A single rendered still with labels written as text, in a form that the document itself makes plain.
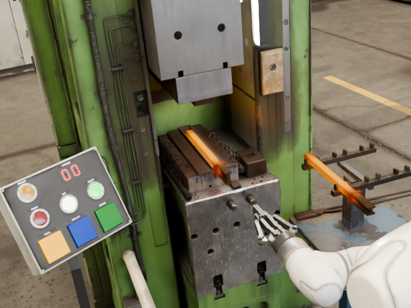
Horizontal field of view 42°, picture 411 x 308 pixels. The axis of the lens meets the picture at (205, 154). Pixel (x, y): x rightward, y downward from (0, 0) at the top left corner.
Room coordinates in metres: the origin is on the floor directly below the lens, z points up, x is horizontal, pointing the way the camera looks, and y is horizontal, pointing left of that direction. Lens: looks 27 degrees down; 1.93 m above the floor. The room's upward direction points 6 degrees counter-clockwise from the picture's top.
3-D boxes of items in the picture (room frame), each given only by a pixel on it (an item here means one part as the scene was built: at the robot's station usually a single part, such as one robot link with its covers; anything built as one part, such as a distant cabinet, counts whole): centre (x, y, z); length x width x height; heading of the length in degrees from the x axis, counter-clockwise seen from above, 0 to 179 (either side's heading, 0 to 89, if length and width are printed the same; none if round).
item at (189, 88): (1.92, 0.04, 1.32); 0.42 x 0.20 x 0.10; 17
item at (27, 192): (1.37, 0.54, 1.16); 0.05 x 0.03 x 0.04; 107
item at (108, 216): (1.44, 0.33, 1.01); 0.07 x 0.05 x 0.07; 132
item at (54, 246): (1.31, 0.48, 1.01); 0.07 x 0.05 x 0.07; 132
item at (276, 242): (1.24, -0.20, 1.00); 0.09 x 0.08 x 0.07; 17
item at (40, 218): (1.34, 0.51, 1.09); 0.05 x 0.03 x 0.04; 107
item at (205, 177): (1.92, 0.04, 0.96); 0.42 x 0.20 x 0.09; 17
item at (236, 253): (1.94, -0.01, 0.69); 0.56 x 0.38 x 0.45; 17
